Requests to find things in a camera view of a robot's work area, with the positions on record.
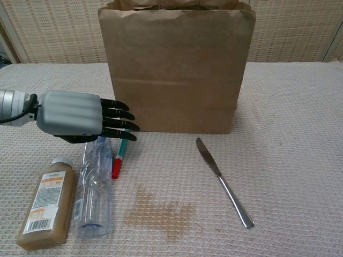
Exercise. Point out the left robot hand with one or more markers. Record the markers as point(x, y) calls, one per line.
point(69, 112)

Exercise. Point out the transparent water bottle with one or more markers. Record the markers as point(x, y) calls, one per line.
point(91, 200)

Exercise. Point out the brown juice bottle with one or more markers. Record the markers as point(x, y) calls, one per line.
point(45, 208)

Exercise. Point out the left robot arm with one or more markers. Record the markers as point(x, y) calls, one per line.
point(10, 103)

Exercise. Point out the brown paper bag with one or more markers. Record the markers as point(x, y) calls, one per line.
point(174, 67)

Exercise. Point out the red-capped green marker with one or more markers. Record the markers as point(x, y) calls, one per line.
point(116, 168)

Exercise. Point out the woven folding screen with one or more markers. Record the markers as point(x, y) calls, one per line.
point(53, 32)

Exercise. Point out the metal table knife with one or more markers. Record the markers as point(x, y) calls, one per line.
point(227, 187)

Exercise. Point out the white woven tablecloth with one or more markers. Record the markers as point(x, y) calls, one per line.
point(294, 134)

